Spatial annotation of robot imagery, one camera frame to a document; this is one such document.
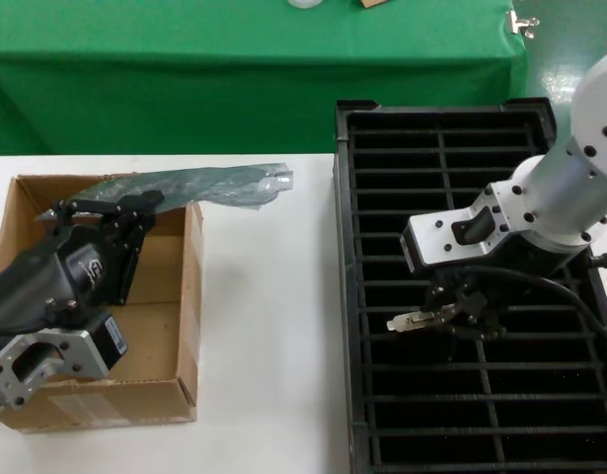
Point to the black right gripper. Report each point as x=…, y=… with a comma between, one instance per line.
x=505, y=269

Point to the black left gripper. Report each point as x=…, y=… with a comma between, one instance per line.
x=51, y=281

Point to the graphics card with metal bracket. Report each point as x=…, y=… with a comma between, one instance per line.
x=411, y=322

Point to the grey translucent antistatic bag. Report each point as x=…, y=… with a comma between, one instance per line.
x=209, y=185

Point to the black slotted plastic container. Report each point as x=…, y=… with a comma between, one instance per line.
x=343, y=197

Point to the brown cardboard box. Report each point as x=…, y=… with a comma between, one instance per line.
x=155, y=340

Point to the green tablecloth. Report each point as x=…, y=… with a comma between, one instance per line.
x=234, y=74

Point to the silver metal binder clip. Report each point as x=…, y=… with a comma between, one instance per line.
x=516, y=22

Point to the white translucent plastic object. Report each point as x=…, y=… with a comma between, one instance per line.
x=304, y=3

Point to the small brown cardboard piece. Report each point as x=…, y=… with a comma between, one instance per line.
x=371, y=3

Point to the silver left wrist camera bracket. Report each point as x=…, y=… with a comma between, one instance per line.
x=56, y=360

